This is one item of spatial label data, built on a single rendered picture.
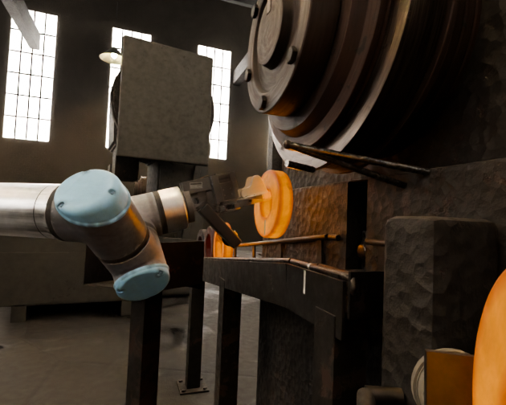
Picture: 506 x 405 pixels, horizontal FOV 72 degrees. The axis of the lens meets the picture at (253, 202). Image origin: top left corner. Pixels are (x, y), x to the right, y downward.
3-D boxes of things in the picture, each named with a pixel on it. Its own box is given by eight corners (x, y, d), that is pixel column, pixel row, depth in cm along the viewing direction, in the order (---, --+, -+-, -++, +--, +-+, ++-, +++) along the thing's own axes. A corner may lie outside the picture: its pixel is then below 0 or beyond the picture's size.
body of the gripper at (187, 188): (238, 169, 74) (181, 182, 70) (246, 210, 75) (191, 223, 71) (228, 173, 81) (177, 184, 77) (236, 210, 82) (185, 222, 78)
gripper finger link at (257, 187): (277, 169, 78) (238, 178, 75) (283, 196, 78) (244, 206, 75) (271, 171, 81) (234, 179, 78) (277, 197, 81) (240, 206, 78)
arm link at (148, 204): (107, 262, 68) (101, 227, 75) (171, 245, 72) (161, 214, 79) (95, 228, 62) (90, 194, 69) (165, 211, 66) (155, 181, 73)
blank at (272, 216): (266, 178, 90) (254, 177, 89) (294, 164, 75) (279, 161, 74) (265, 239, 87) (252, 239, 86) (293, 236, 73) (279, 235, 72)
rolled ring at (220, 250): (211, 235, 142) (219, 235, 143) (214, 280, 133) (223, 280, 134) (222, 212, 127) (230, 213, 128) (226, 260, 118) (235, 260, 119)
